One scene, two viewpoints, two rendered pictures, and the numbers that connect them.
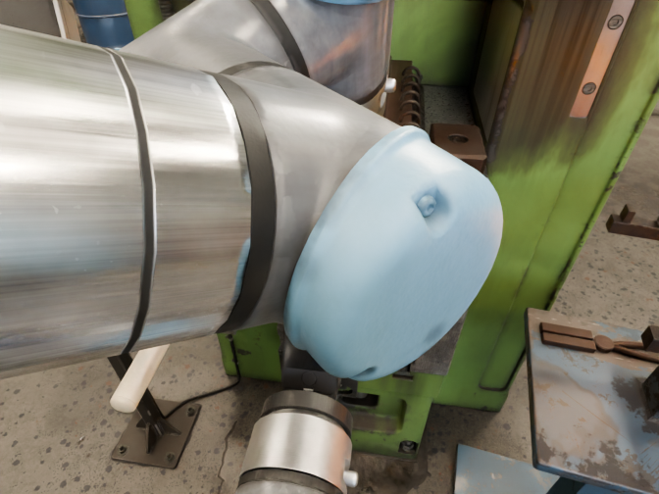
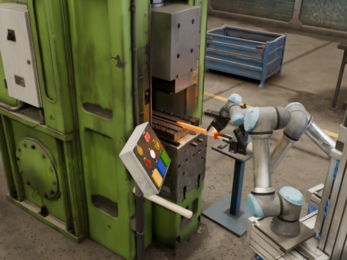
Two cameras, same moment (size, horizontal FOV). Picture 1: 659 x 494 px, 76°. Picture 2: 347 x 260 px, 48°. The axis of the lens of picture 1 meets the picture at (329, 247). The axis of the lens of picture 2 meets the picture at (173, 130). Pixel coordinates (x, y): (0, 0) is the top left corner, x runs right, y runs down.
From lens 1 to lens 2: 2.29 m
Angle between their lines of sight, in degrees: 53
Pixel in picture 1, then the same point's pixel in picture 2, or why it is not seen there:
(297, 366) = (242, 142)
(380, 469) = (197, 233)
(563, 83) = (193, 99)
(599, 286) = not seen: hidden behind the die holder
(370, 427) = (191, 220)
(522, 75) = (188, 100)
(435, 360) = (203, 174)
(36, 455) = not seen: outside the picture
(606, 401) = not seen: hidden behind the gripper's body
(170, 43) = (241, 110)
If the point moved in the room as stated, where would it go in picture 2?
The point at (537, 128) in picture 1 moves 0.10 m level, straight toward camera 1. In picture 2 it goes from (191, 109) to (200, 114)
